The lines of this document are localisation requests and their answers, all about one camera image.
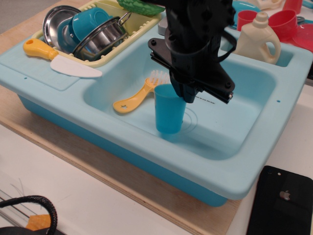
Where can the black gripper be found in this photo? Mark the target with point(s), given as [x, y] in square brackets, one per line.
[198, 71]

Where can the blue plastic cup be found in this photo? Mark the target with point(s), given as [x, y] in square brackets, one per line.
[169, 109]

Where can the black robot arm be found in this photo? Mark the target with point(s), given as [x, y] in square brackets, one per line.
[194, 45]

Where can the red plastic cup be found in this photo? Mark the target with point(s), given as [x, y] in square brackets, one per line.
[245, 17]

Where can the tall red cup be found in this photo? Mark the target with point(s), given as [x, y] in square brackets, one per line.
[294, 5]

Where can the yellow dish brush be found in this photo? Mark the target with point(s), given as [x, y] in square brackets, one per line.
[130, 104]

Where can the grey faucet base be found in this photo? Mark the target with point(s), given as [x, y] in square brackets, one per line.
[162, 26]

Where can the light blue toy sink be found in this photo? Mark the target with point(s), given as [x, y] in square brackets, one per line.
[220, 149]

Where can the pale yellow dish rack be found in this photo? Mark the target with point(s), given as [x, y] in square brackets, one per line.
[137, 26]

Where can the cream detergent bottle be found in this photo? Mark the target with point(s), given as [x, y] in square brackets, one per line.
[258, 41]

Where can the green toy vegetable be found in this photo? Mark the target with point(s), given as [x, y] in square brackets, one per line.
[140, 7]

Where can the stainless steel pot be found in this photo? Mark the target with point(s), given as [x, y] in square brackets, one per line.
[103, 39]

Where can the blue plate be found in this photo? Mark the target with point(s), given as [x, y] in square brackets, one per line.
[241, 6]

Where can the cream toy object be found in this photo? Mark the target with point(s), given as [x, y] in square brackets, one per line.
[266, 4]

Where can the red plastic bowl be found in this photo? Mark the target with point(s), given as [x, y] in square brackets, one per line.
[284, 24]

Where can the plywood board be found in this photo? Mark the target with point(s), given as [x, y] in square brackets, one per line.
[93, 191]

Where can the blue bowl in rack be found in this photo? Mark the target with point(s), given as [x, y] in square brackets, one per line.
[85, 22]

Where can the red plate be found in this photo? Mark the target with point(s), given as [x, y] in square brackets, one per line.
[304, 36]

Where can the black smartphone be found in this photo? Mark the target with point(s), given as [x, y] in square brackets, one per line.
[283, 204]

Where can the orange tape piece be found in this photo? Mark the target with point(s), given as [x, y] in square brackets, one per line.
[38, 222]

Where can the yellow handled toy knife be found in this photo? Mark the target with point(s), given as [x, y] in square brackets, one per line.
[60, 64]

